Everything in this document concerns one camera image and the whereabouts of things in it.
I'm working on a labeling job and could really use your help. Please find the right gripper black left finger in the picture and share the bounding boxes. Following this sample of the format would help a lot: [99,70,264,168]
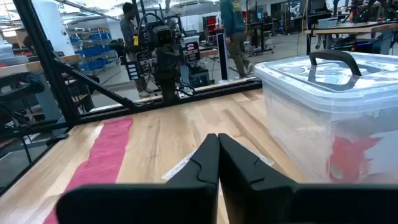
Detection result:
[55,133,221,224]

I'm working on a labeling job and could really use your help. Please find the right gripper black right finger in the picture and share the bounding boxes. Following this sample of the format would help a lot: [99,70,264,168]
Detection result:
[218,133,398,224]

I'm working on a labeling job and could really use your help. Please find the pink elastic bandage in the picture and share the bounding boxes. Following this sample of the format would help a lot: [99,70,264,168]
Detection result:
[43,117,134,224]

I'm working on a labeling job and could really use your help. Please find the black controller box white labels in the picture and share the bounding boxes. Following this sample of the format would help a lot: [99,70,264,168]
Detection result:
[124,49,154,82]
[183,40,201,63]

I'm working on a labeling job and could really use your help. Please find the person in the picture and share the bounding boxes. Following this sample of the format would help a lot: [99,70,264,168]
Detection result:
[119,2,156,98]
[220,0,255,79]

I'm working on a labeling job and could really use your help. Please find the shelf with blue bins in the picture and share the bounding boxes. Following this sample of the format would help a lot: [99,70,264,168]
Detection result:
[70,30,116,72]

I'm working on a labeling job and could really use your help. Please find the clear plastic storage box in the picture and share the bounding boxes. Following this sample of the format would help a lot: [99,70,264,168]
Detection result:
[254,49,398,185]

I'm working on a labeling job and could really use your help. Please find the red packaged item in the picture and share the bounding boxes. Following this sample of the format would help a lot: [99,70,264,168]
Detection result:
[328,136,382,184]

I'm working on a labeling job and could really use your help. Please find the wooden workbench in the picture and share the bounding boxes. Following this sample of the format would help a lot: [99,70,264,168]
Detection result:
[0,54,82,78]
[306,21,398,56]

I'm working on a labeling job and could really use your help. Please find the black upright post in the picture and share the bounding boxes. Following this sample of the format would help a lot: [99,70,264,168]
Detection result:
[216,32,230,82]

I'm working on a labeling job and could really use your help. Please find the black aluminium table frame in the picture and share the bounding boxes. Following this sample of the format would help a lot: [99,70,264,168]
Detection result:
[0,0,264,197]

